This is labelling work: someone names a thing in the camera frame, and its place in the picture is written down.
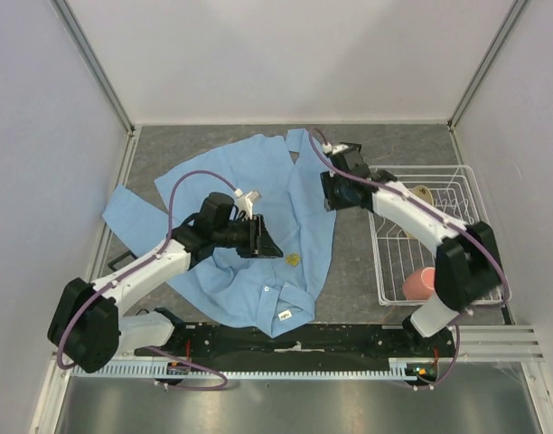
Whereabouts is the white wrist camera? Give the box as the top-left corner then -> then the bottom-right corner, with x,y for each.
322,142 -> 362,157
234,188 -> 261,220

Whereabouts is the white slotted cable duct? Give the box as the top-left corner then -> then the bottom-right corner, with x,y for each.
70,357 -> 437,382

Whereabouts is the black plastic frame left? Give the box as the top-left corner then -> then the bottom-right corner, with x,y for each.
107,250 -> 137,272

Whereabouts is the white wire dish rack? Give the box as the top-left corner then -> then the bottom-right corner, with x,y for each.
369,165 -> 511,307

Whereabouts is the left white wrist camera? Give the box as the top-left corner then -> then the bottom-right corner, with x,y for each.
234,188 -> 261,220

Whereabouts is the light blue shirt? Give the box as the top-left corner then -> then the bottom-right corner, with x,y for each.
99,126 -> 340,339

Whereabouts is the gold metal brooch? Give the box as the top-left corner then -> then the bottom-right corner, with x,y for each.
285,253 -> 301,267

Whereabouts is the beige ceramic plate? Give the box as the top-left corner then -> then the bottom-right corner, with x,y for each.
409,184 -> 435,207

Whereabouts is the pink ceramic cup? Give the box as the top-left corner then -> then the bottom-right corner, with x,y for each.
402,267 -> 436,301

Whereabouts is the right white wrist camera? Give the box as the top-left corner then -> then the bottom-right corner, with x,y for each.
322,142 -> 362,157

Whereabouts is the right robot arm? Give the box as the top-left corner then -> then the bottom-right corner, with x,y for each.
316,144 -> 509,356

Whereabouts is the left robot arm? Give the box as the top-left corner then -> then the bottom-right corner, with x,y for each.
47,190 -> 283,373

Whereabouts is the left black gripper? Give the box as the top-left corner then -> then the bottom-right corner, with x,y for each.
212,213 -> 282,258

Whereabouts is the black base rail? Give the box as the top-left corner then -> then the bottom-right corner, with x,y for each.
158,316 -> 458,367

